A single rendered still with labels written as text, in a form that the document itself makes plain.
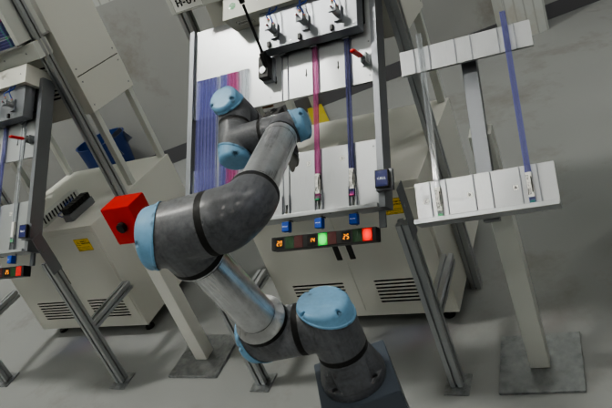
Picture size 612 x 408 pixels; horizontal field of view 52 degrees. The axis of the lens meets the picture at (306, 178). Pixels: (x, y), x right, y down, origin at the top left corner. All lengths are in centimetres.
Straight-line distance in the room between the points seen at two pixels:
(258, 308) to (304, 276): 115
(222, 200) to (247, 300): 29
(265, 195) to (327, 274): 134
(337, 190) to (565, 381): 90
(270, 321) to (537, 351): 103
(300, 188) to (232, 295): 71
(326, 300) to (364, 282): 100
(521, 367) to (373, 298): 58
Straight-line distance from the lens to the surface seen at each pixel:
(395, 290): 236
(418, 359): 233
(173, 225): 109
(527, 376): 217
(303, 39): 198
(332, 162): 187
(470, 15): 516
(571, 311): 238
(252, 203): 107
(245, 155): 143
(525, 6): 507
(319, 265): 239
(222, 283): 122
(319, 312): 135
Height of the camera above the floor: 155
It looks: 24 degrees down
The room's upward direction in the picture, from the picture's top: 22 degrees counter-clockwise
